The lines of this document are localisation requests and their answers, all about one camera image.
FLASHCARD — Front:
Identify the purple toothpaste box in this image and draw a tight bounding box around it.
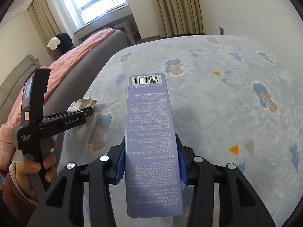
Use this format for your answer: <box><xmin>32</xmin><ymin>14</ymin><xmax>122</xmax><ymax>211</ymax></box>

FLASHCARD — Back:
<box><xmin>125</xmin><ymin>73</ymin><xmax>183</xmax><ymax>218</ymax></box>

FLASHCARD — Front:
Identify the red sleeve forearm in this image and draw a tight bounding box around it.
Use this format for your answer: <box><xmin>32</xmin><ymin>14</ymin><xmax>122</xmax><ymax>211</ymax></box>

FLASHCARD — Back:
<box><xmin>1</xmin><ymin>161</ymin><xmax>37</xmax><ymax>226</ymax></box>

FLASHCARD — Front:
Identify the person's left hand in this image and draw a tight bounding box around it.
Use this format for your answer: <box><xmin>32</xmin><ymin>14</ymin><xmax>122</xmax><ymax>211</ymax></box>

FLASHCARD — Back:
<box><xmin>15</xmin><ymin>138</ymin><xmax>58</xmax><ymax>202</ymax></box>

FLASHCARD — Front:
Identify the crumpled beige paper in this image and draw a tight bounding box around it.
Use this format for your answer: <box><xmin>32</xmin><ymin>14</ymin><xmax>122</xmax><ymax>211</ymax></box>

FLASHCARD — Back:
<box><xmin>67</xmin><ymin>97</ymin><xmax>99</xmax><ymax>113</ymax></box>

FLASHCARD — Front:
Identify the pink duvet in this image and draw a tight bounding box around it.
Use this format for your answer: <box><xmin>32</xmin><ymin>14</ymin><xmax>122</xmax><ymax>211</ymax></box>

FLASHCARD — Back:
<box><xmin>1</xmin><ymin>28</ymin><xmax>115</xmax><ymax>172</ymax></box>

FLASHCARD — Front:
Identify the grey bed mattress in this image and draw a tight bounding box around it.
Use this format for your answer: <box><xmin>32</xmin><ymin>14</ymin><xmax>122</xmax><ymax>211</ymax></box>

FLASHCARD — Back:
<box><xmin>44</xmin><ymin>30</ymin><xmax>134</xmax><ymax>114</ymax></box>

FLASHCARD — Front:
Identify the grey headboard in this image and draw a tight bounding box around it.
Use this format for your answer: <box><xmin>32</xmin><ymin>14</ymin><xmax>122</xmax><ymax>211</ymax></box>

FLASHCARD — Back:
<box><xmin>0</xmin><ymin>54</ymin><xmax>40</xmax><ymax>124</ymax></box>

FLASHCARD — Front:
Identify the dark chair with clothes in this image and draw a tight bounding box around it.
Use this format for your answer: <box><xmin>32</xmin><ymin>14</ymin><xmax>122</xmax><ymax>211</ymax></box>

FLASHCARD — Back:
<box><xmin>47</xmin><ymin>33</ymin><xmax>75</xmax><ymax>61</ymax></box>

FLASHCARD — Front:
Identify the white cloth on chair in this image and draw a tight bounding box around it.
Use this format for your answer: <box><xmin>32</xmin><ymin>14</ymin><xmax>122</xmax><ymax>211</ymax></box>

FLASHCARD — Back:
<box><xmin>47</xmin><ymin>36</ymin><xmax>61</xmax><ymax>51</ymax></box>

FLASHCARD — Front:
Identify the light blue patterned blanket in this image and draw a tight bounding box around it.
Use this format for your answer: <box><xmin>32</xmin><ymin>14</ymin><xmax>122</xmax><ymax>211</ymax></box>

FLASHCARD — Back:
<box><xmin>58</xmin><ymin>35</ymin><xmax>302</xmax><ymax>226</ymax></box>

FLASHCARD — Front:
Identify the left beige curtain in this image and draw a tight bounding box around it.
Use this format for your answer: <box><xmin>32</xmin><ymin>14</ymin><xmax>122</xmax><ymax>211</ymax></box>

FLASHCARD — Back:
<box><xmin>28</xmin><ymin>0</ymin><xmax>60</xmax><ymax>46</ymax></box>

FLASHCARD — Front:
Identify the beige curtain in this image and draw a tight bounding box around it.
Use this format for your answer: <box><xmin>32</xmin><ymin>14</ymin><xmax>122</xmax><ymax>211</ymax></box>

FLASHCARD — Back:
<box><xmin>152</xmin><ymin>0</ymin><xmax>203</xmax><ymax>37</ymax></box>
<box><xmin>28</xmin><ymin>0</ymin><xmax>60</xmax><ymax>46</ymax></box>

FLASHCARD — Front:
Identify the right beige curtain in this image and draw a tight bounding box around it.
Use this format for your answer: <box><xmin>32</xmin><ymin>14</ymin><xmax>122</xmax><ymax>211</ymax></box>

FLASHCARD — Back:
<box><xmin>152</xmin><ymin>0</ymin><xmax>203</xmax><ymax>37</ymax></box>

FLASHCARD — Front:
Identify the wall socket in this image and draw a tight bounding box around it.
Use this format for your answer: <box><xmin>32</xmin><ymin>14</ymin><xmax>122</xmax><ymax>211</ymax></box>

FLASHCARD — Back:
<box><xmin>219</xmin><ymin>27</ymin><xmax>224</xmax><ymax>35</ymax></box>

